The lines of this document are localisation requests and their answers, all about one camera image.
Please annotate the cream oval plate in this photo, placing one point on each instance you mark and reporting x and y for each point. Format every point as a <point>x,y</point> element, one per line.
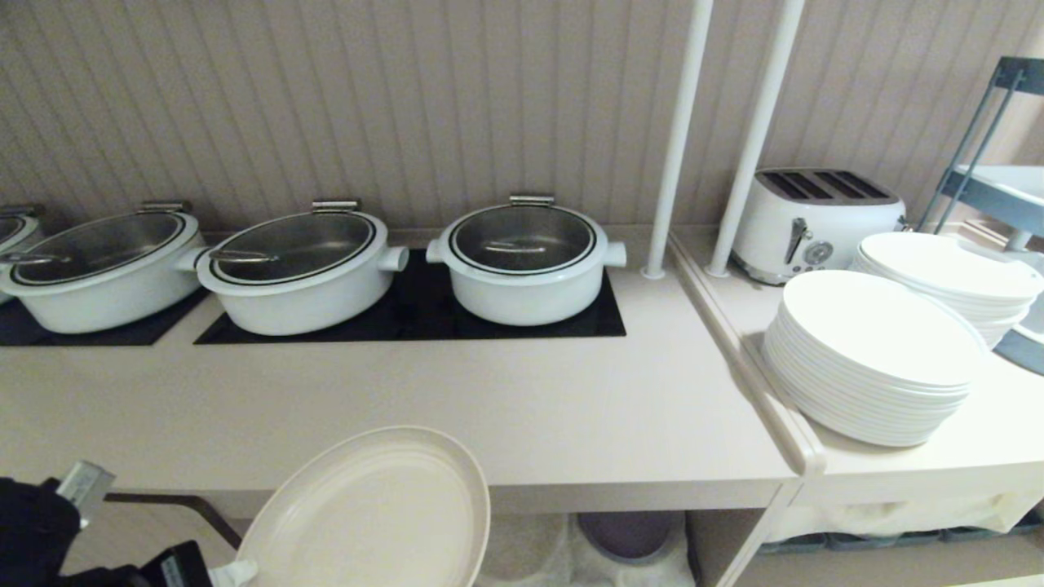
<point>375,514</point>

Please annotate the black curved bar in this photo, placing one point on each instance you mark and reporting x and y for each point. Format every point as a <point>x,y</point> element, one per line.
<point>204,514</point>

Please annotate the glass oval pot lid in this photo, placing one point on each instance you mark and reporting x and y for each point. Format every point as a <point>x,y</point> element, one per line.
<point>302,243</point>
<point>106,243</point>

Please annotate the grey round bowl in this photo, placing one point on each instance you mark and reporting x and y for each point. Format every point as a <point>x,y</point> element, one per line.
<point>628,534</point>

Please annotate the stack of white plates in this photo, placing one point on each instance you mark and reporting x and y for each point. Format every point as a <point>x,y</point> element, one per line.
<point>873,350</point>
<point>946,269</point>

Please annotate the white toaster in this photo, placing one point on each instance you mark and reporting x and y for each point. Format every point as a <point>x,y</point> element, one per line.
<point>803,220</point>

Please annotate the black induction hob panel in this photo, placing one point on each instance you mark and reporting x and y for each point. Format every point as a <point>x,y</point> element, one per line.
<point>416,314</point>
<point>122,330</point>

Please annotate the white plastic bag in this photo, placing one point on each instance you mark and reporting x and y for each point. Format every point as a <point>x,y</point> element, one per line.
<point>897,515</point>

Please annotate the white pole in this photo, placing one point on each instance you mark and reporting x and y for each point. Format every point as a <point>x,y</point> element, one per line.
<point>679,139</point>
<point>754,139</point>

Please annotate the blue-grey shelf cart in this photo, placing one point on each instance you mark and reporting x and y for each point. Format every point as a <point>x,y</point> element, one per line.
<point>991,196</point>

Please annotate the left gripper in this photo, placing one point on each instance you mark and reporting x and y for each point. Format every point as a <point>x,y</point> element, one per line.
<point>192,567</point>

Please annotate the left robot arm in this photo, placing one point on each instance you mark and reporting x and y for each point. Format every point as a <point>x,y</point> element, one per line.
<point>28,530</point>

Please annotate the white oval pot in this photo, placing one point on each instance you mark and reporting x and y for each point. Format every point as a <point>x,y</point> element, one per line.
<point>302,302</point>
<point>98,297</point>

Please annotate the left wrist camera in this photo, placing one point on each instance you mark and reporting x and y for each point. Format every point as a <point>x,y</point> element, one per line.
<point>84,485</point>

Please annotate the glass round pot lid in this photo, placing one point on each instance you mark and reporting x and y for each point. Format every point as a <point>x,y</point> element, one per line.
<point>522,236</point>

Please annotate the dark storage bin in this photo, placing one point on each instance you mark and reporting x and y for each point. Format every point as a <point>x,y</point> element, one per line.
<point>864,540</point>

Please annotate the white round pot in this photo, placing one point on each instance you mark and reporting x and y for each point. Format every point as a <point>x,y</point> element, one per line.
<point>530,297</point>

